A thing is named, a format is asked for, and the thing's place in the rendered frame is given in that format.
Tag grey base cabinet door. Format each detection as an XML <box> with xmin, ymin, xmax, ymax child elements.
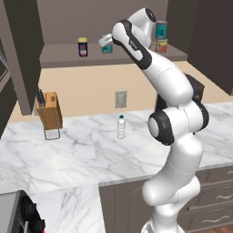
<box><xmin>114</xmin><ymin>177</ymin><xmax>157</xmax><ymax>233</ymax></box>

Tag clear water bottle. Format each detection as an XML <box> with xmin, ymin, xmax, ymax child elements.
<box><xmin>116</xmin><ymin>114</ymin><xmax>127</xmax><ymax>140</ymax></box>

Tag blue can with yellow lid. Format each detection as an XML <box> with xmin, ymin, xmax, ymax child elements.
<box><xmin>76</xmin><ymin>36</ymin><xmax>89</xmax><ymax>58</ymax></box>

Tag black knife handles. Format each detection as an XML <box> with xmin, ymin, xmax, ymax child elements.
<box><xmin>36</xmin><ymin>88</ymin><xmax>46</xmax><ymax>109</ymax></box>

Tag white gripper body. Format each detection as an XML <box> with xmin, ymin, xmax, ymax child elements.
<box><xmin>98</xmin><ymin>33</ymin><xmax>115</xmax><ymax>47</ymax></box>

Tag grey left cabinet door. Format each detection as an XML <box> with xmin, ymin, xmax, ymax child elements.
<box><xmin>0</xmin><ymin>0</ymin><xmax>46</xmax><ymax>117</ymax></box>

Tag grey stove with black knobs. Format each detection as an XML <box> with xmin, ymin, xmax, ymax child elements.
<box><xmin>0</xmin><ymin>189</ymin><xmax>46</xmax><ymax>233</ymax></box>

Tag teal can with dark label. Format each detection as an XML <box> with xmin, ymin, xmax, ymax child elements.
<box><xmin>155</xmin><ymin>20</ymin><xmax>168</xmax><ymax>40</ymax></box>

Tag grey right cabinet door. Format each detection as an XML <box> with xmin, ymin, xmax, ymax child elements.
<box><xmin>166</xmin><ymin>0</ymin><xmax>233</xmax><ymax>96</ymax></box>

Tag grey wall outlet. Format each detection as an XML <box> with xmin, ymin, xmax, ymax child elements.
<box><xmin>114</xmin><ymin>90</ymin><xmax>128</xmax><ymax>109</ymax></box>

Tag shallow grey drawer front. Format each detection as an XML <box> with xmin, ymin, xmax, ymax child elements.
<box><xmin>195</xmin><ymin>165</ymin><xmax>233</xmax><ymax>187</ymax></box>

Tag wire knife block stand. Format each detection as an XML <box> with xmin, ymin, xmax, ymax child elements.
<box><xmin>43</xmin><ymin>120</ymin><xmax>62</xmax><ymax>141</ymax></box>

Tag wooden knife block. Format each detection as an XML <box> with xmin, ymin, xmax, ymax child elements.
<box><xmin>35</xmin><ymin>91</ymin><xmax>64</xmax><ymax>131</ymax></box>

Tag grey cabinet shelf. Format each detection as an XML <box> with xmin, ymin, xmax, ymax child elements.
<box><xmin>39</xmin><ymin>42</ymin><xmax>189</xmax><ymax>69</ymax></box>

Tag black countertop appliance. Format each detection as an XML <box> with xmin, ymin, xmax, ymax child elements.
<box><xmin>155</xmin><ymin>74</ymin><xmax>206</xmax><ymax>114</ymax></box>

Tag orange red can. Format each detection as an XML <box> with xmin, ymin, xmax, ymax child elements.
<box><xmin>155</xmin><ymin>38</ymin><xmax>169</xmax><ymax>54</ymax></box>

